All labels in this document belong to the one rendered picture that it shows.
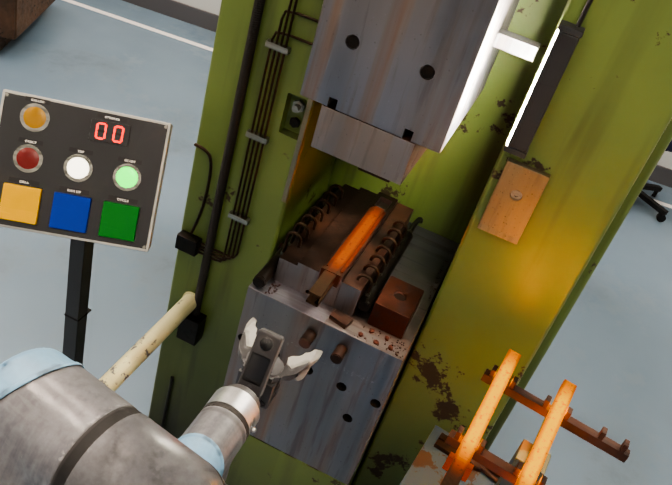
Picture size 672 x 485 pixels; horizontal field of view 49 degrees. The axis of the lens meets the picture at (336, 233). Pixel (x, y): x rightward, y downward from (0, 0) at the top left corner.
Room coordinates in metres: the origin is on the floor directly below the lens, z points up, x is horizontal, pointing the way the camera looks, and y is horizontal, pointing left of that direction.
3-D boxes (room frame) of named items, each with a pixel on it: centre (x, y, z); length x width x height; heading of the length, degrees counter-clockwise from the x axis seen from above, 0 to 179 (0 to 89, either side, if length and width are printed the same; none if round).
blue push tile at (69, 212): (1.21, 0.54, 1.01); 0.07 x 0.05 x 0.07; 103
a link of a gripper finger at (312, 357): (1.01, -0.02, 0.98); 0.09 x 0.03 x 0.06; 132
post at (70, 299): (1.33, 0.57, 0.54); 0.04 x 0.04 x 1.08; 78
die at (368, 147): (1.50, -0.04, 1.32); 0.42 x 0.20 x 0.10; 168
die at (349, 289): (1.50, -0.04, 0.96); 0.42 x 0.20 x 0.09; 168
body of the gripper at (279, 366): (0.93, 0.06, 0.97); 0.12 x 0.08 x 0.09; 168
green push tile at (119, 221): (1.23, 0.45, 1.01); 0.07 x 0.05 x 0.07; 103
